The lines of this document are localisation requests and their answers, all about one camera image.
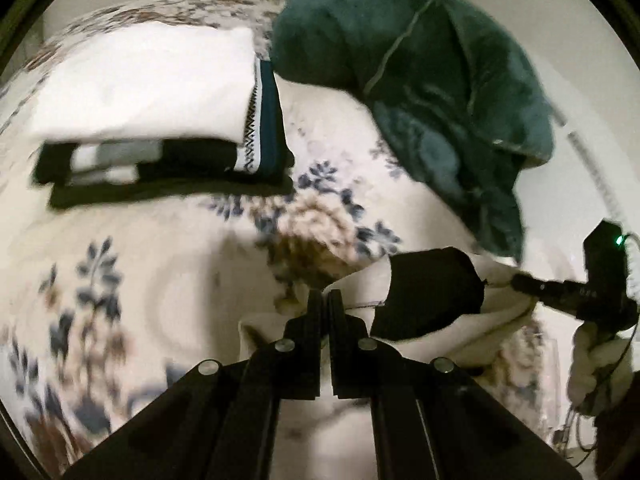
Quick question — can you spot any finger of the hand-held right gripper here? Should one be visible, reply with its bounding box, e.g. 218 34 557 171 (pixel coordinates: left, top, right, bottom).
510 272 587 312

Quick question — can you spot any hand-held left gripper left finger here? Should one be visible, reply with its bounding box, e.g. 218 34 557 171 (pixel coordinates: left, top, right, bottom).
62 290 323 480

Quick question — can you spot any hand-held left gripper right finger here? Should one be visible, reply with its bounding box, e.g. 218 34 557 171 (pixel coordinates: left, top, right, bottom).
326 290 584 480

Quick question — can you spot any white and black small garment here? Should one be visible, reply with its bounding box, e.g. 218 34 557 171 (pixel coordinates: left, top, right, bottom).
239 247 540 403

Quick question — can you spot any person's right forearm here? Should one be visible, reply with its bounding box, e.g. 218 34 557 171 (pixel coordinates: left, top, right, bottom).
594 372 640 480

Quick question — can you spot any stack of folded clothes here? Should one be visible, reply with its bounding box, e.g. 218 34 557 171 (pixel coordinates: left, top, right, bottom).
30 25 296 177

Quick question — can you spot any person's right hand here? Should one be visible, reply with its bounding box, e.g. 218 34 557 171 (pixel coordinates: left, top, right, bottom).
566 320 637 417

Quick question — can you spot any floral bed sheet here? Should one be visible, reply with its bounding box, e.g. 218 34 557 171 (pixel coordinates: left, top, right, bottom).
0 0 557 480

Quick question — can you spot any black and white folded garment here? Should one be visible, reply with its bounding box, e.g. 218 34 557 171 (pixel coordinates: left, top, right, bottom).
32 137 242 187

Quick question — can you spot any dark green fleece blanket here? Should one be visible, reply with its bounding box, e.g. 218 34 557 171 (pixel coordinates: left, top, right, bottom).
270 0 555 264

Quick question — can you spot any thin grey cable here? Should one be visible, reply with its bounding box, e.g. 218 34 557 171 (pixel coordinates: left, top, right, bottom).
552 402 598 457

